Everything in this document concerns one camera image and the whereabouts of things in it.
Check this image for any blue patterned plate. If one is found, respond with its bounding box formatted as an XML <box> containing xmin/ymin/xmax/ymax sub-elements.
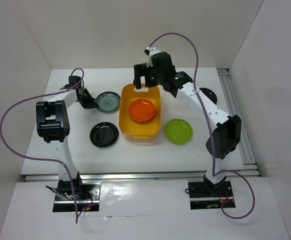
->
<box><xmin>96</xmin><ymin>91</ymin><xmax>121</xmax><ymax>114</ymax></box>

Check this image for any orange plate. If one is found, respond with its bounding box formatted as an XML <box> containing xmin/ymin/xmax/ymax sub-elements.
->
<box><xmin>128</xmin><ymin>98</ymin><xmax>156</xmax><ymax>123</ymax></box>

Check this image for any black plate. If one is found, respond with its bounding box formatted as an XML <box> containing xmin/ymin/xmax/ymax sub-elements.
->
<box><xmin>89</xmin><ymin>122</ymin><xmax>119</xmax><ymax>148</ymax></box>
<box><xmin>199</xmin><ymin>87</ymin><xmax>218</xmax><ymax>105</ymax></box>

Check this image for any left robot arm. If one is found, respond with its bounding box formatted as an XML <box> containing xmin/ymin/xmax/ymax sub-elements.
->
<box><xmin>36</xmin><ymin>75</ymin><xmax>99</xmax><ymax>200</ymax></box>

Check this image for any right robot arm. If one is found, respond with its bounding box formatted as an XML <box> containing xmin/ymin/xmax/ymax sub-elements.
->
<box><xmin>133</xmin><ymin>47</ymin><xmax>242</xmax><ymax>196</ymax></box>

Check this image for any yellow plastic bin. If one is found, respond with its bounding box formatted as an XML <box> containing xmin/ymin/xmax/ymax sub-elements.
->
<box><xmin>119</xmin><ymin>83</ymin><xmax>162</xmax><ymax>141</ymax></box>

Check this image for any green plate right side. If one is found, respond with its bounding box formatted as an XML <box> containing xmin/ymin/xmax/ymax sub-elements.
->
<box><xmin>164</xmin><ymin>118</ymin><xmax>193</xmax><ymax>145</ymax></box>

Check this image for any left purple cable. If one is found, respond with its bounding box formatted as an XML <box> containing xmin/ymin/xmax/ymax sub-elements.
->
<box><xmin>0</xmin><ymin>67</ymin><xmax>86</xmax><ymax>224</ymax></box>

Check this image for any purple cable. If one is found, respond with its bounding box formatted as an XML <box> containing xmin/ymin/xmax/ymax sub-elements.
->
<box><xmin>0</xmin><ymin>67</ymin><xmax>86</xmax><ymax>224</ymax></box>
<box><xmin>147</xmin><ymin>32</ymin><xmax>256</xmax><ymax>220</ymax></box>

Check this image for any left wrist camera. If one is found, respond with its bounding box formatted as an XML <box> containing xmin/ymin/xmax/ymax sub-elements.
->
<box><xmin>68</xmin><ymin>75</ymin><xmax>82</xmax><ymax>88</ymax></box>

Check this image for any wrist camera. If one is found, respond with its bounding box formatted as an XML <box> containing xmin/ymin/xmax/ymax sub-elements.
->
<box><xmin>68</xmin><ymin>75</ymin><xmax>82</xmax><ymax>88</ymax></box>
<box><xmin>144</xmin><ymin>46</ymin><xmax>161</xmax><ymax>68</ymax></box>

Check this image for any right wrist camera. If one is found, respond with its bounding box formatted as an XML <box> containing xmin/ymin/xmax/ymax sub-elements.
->
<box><xmin>144</xmin><ymin>46</ymin><xmax>161</xmax><ymax>68</ymax></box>

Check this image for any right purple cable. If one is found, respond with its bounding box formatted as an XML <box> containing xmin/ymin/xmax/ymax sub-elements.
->
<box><xmin>147</xmin><ymin>32</ymin><xmax>256</xmax><ymax>220</ymax></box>

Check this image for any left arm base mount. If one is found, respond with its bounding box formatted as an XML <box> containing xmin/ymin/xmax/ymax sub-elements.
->
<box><xmin>45</xmin><ymin>175</ymin><xmax>101</xmax><ymax>213</ymax></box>

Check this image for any aluminium front rail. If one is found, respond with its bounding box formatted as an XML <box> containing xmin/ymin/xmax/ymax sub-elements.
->
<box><xmin>25</xmin><ymin>171</ymin><xmax>205</xmax><ymax>182</ymax></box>

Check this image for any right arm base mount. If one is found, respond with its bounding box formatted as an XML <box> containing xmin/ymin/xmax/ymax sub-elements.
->
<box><xmin>184</xmin><ymin>180</ymin><xmax>236</xmax><ymax>210</ymax></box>

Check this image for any aluminium side rail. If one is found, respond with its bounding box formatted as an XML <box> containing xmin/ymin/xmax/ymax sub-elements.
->
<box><xmin>217</xmin><ymin>68</ymin><xmax>260</xmax><ymax>177</ymax></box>

